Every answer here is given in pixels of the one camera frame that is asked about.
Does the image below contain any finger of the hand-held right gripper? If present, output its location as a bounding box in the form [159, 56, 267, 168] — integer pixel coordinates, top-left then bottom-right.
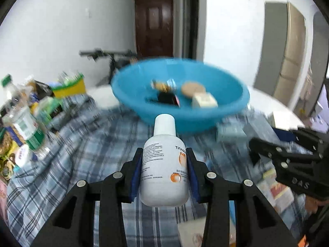
[289, 127, 329, 155]
[248, 137, 323, 170]

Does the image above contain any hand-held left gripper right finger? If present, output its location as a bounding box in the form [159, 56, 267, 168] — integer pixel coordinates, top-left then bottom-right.
[185, 147, 299, 247]

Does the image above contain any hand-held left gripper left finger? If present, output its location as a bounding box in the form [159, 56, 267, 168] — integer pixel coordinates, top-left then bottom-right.
[31, 147, 144, 247]

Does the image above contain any white plastic bottle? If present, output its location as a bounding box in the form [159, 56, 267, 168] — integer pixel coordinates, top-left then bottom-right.
[139, 114, 190, 207]

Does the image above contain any blue plastic basin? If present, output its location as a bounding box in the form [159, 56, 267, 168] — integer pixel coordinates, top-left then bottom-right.
[110, 58, 250, 134]

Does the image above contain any clear plastic box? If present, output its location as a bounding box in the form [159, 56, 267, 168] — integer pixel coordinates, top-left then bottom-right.
[243, 113, 281, 145]

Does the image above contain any orange white box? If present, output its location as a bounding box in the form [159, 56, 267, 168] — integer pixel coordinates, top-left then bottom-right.
[257, 167, 295, 212]

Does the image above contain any white beige box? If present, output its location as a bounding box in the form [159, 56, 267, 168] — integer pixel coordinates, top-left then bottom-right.
[267, 111, 304, 129]

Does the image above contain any teal white box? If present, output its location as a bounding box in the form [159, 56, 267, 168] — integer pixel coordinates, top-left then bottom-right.
[216, 123, 247, 142]

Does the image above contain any white card orange print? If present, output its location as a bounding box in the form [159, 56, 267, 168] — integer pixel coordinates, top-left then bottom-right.
[177, 216, 232, 247]

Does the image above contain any blue plaid cloth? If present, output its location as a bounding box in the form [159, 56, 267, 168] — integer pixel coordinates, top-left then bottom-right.
[6, 94, 313, 247]

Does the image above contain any black small object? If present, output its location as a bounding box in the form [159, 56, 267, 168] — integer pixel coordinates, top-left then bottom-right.
[145, 91, 180, 108]

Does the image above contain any tan round disc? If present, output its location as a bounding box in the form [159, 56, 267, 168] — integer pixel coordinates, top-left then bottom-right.
[181, 82, 206, 98]

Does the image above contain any small brown wrapped item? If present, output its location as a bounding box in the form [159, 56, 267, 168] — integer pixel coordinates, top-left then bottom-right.
[150, 79, 178, 92]

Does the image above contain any grey cabinet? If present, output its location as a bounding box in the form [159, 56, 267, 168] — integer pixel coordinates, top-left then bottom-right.
[253, 1, 307, 110]

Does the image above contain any yellow container green lid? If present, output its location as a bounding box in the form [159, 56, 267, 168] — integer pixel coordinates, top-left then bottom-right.
[51, 73, 87, 99]

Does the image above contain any green labelled bottle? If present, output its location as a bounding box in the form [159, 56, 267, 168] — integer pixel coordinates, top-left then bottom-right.
[35, 96, 65, 128]

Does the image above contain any black bicycle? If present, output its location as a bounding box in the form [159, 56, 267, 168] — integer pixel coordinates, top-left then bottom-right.
[79, 48, 138, 86]

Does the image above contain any clear water bottle green label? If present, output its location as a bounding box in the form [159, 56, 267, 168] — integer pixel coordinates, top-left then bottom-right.
[1, 74, 50, 158]

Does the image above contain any pile of snack packets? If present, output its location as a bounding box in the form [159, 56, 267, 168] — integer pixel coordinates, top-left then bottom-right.
[0, 77, 60, 186]

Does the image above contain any dark brown wooden door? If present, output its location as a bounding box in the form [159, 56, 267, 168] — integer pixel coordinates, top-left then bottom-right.
[134, 0, 174, 57]

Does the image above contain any dark framed glass door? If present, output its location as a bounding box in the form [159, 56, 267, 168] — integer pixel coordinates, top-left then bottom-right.
[181, 0, 200, 59]

